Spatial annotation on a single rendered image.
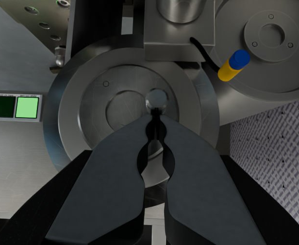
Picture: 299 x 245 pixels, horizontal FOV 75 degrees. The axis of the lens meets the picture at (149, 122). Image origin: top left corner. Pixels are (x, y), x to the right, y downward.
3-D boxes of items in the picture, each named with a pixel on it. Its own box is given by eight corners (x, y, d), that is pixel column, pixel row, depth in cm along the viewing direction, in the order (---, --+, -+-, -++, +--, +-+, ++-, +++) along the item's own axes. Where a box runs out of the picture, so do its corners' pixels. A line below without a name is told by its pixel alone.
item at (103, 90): (72, 70, 15) (171, 56, 15) (81, 79, 17) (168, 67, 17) (81, 171, 14) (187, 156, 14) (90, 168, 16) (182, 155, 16)
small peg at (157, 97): (154, 114, 11) (140, 95, 12) (154, 121, 14) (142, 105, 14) (174, 101, 12) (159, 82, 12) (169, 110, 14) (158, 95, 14)
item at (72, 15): (85, -107, 20) (69, 66, 18) (121, 30, 43) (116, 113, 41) (80, -107, 20) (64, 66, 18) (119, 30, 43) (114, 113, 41)
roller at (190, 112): (202, 47, 16) (203, 192, 15) (171, 109, 42) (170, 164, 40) (63, 45, 16) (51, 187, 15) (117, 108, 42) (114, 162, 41)
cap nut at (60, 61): (66, 47, 50) (64, 64, 49) (72, 54, 53) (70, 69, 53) (52, 46, 50) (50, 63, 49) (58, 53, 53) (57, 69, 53)
